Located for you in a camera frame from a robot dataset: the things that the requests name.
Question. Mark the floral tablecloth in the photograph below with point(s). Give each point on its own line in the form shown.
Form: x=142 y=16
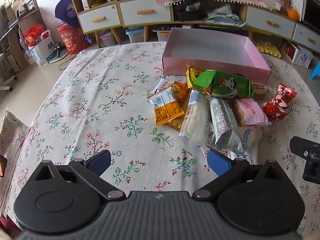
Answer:
x=100 y=105

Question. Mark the silver grey snack packet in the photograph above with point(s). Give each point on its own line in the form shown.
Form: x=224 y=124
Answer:
x=223 y=122

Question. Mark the purple cloth item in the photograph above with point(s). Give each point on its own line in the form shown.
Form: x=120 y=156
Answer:
x=65 y=10

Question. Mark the white patterned box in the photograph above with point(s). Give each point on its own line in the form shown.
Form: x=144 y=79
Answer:
x=301 y=56

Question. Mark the small white carton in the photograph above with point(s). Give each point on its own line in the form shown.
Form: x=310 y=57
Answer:
x=85 y=3

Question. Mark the wooden shelf cabinet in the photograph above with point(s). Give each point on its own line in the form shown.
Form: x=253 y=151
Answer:
x=74 y=5

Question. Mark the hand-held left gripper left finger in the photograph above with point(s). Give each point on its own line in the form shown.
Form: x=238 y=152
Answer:
x=100 y=161

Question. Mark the golden snack packet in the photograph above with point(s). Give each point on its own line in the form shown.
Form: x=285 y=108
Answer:
x=176 y=123

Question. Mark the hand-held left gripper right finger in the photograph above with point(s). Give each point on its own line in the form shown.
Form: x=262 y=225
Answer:
x=218 y=162

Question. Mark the orange and white snack packet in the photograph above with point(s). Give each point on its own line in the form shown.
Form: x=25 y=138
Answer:
x=165 y=107

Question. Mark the black open case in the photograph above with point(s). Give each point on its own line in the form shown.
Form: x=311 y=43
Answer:
x=187 y=13

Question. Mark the clear storage bin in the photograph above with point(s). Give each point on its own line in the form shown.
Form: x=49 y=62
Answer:
x=161 y=36
x=108 y=40

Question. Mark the pink cardboard box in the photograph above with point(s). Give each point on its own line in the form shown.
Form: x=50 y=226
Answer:
x=205 y=45

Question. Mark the clear long biscuit packet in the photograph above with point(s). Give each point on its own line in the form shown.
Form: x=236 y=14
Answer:
x=195 y=115

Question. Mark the wooden side rack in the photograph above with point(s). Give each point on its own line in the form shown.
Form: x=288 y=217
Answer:
x=22 y=22

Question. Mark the red round gift bag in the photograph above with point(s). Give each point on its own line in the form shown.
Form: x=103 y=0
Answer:
x=71 y=38

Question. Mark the white paper bag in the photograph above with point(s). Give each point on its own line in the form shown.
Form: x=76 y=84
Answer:
x=41 y=52

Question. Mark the floral chair cushion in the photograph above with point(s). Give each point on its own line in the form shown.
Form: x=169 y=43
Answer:
x=12 y=140

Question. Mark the blue plastic stool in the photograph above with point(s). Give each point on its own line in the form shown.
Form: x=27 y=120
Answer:
x=316 y=71

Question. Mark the brown snack packet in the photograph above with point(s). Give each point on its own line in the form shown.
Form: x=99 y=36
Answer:
x=260 y=92

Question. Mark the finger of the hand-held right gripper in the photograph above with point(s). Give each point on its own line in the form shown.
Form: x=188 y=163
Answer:
x=310 y=150

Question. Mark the white and pink snack packet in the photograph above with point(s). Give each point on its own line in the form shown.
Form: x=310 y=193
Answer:
x=161 y=85

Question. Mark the yellow snack packet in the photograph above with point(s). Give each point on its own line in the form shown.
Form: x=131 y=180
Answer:
x=191 y=76

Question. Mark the pile of papers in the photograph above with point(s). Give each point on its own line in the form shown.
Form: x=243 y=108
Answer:
x=225 y=17

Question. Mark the long wooden cabinet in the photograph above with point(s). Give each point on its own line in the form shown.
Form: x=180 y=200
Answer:
x=243 y=15

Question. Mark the microwave oven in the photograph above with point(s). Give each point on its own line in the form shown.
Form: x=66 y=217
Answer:
x=312 y=12

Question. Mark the red shopping bag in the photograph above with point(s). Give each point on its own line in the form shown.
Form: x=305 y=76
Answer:
x=33 y=36

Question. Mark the yellow egg tray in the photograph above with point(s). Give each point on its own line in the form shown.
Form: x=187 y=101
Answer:
x=268 y=48

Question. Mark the green snack packet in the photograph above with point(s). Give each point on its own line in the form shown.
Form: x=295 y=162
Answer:
x=225 y=85

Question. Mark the small orange snack packet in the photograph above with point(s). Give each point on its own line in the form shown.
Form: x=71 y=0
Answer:
x=181 y=91

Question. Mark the clear bin blue lid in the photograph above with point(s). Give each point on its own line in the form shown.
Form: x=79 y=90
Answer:
x=135 y=35

